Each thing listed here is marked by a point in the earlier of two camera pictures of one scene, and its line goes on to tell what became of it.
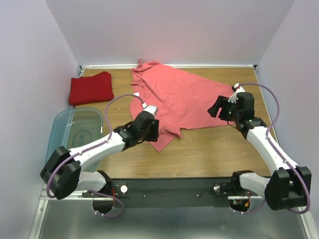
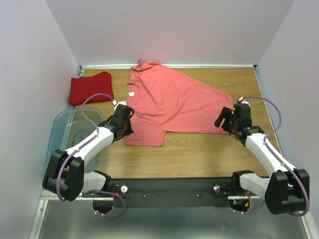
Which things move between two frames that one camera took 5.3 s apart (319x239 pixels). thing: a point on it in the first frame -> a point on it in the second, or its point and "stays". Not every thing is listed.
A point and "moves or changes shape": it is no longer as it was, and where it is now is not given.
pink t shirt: x=181 y=100 moves or changes shape
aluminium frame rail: x=37 y=227 stays
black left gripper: x=154 y=134 -> x=129 y=131
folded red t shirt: x=91 y=89 stays
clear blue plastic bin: x=73 y=127 stays
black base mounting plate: x=169 y=192 stays
